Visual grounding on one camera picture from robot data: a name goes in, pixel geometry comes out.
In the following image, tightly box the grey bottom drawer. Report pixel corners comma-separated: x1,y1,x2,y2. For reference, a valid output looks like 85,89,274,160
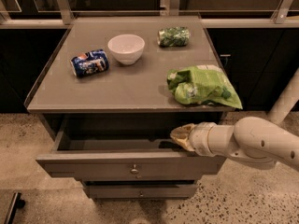
83,183,196,199

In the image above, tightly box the green chip bag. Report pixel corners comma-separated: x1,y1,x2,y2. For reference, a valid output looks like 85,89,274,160
167,64,243,109

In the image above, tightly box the grey drawer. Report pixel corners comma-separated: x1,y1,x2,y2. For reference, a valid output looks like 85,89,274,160
36,119,225,182
83,183,196,199

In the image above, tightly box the white ceramic bowl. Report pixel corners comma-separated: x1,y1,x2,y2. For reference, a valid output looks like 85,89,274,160
107,35,145,65

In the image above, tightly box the grey top drawer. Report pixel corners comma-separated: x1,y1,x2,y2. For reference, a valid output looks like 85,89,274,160
36,119,225,182

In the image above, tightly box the metal railing frame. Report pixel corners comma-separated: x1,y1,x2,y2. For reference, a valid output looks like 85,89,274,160
0,0,298,29

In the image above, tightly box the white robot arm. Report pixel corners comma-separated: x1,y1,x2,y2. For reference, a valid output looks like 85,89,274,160
167,72,299,170

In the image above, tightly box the grey drawer cabinet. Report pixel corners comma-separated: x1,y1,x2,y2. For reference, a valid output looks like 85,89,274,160
26,20,228,187

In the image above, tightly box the black wheeled base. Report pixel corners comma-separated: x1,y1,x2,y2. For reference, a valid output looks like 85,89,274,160
3,192,26,224

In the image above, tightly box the blue soda can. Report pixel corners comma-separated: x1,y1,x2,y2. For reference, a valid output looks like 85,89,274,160
70,49,109,77

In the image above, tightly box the green soda can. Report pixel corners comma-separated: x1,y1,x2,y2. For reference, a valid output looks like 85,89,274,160
157,26,191,47

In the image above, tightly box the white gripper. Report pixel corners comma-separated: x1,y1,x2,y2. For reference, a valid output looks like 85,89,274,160
170,122,215,157

